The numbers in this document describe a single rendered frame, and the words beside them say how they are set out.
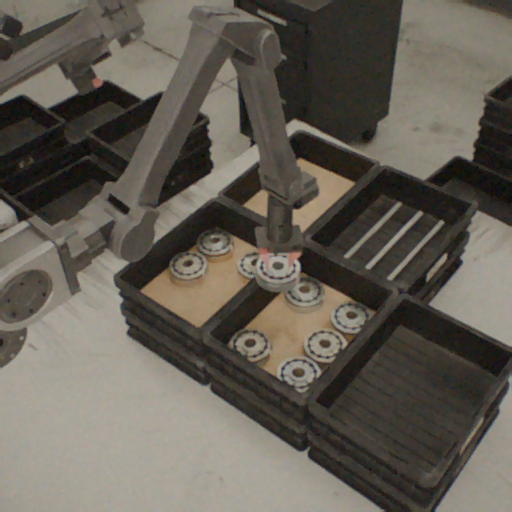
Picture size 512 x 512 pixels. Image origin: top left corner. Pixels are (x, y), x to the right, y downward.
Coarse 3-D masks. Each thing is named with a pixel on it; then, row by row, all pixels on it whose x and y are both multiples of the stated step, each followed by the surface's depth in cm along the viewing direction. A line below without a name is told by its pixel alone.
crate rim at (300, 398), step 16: (320, 256) 189; (352, 272) 185; (256, 288) 182; (384, 288) 181; (240, 304) 178; (384, 304) 176; (208, 336) 171; (224, 352) 169; (256, 368) 164; (272, 384) 163; (320, 384) 161; (304, 400) 159
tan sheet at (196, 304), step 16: (240, 240) 208; (240, 256) 204; (224, 272) 200; (144, 288) 196; (160, 288) 196; (176, 288) 196; (192, 288) 196; (208, 288) 196; (224, 288) 195; (240, 288) 195; (176, 304) 192; (192, 304) 192; (208, 304) 192; (224, 304) 192; (192, 320) 188
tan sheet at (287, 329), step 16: (272, 304) 191; (336, 304) 190; (256, 320) 187; (272, 320) 187; (288, 320) 187; (304, 320) 187; (320, 320) 186; (272, 336) 183; (288, 336) 183; (304, 336) 183; (272, 352) 180; (288, 352) 180; (272, 368) 176
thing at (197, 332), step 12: (204, 204) 204; (228, 204) 204; (192, 216) 201; (252, 216) 200; (180, 228) 198; (132, 264) 189; (120, 276) 187; (120, 288) 185; (132, 288) 183; (144, 300) 180; (228, 300) 179; (156, 312) 180; (168, 312) 177; (216, 312) 176; (180, 324) 175; (192, 324) 174; (204, 324) 174
